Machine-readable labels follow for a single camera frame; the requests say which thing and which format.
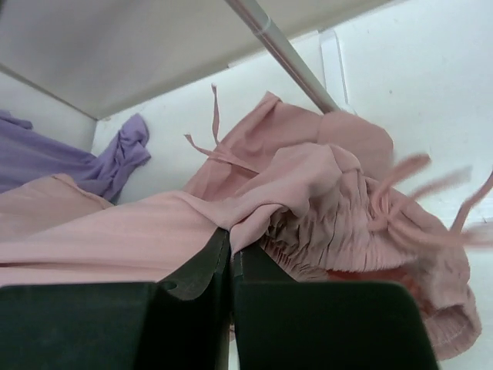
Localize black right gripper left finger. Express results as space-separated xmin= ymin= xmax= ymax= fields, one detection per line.
xmin=1 ymin=229 xmax=230 ymax=369

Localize grey vertical rack pole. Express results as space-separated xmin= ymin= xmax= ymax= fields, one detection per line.
xmin=226 ymin=0 xmax=339 ymax=113

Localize white rack base foot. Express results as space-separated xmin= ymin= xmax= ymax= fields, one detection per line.
xmin=320 ymin=29 xmax=356 ymax=114

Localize pink trousers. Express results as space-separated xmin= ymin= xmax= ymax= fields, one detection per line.
xmin=1 ymin=93 xmax=492 ymax=360

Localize purple hanging garment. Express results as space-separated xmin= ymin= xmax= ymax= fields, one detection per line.
xmin=1 ymin=111 xmax=151 ymax=201

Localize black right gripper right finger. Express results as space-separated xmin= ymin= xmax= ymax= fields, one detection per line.
xmin=233 ymin=244 xmax=439 ymax=369

